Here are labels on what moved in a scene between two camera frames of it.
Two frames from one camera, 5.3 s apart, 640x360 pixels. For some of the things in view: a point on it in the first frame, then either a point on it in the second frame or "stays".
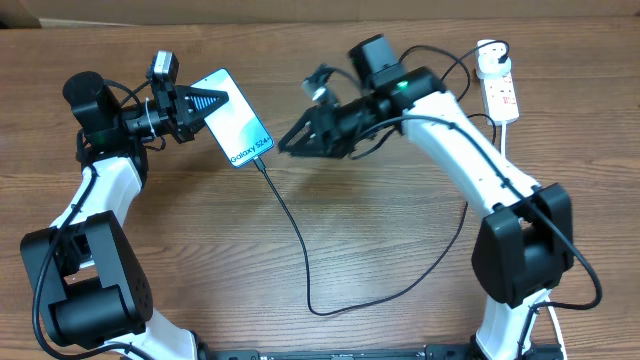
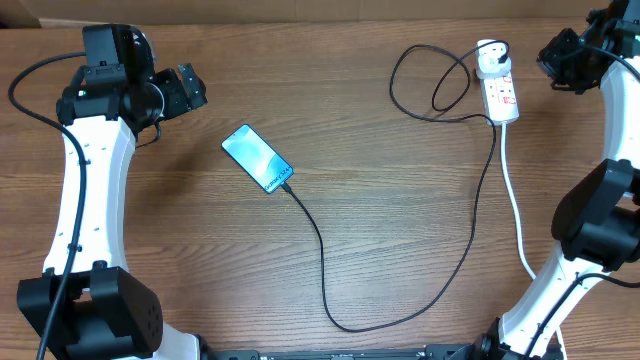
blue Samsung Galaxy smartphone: [235, 124] to [254, 155]
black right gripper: [328, 132] to [548, 63]
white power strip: [500, 99] stays
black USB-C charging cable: [319, 314] to [432, 97]
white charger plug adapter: [487, 60] stays
